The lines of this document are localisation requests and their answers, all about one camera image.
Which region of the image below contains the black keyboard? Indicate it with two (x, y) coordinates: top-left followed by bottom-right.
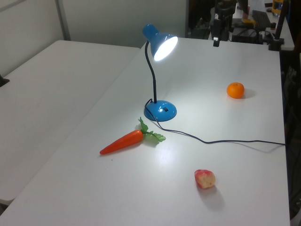
(252, 9), (271, 27)

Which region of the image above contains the dark lamp power cable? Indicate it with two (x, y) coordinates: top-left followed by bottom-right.
(144, 98), (286, 145)

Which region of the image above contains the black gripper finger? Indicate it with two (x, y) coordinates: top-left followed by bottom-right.
(222, 16), (230, 41)
(213, 19), (221, 47)

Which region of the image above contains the robot gripper body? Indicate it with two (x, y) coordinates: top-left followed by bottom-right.
(214, 0), (237, 21)

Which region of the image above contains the bitten red toy apple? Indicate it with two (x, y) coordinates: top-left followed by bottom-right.
(194, 169), (216, 189)

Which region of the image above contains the yellow and blue object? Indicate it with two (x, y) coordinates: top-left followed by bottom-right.
(271, 0), (283, 14)

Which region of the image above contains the black pole with clamp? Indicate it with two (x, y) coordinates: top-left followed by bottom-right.
(268, 0), (291, 51)

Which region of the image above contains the blue desk lamp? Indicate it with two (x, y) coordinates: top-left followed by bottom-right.
(142, 23), (179, 122)

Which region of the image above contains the orange toy mandarin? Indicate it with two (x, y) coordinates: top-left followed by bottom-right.
(226, 81), (245, 99)

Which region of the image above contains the orange toy carrot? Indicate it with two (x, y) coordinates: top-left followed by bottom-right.
(99, 117), (166, 155)

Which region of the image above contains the black equipment box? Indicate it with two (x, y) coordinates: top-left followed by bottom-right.
(231, 27), (263, 45)

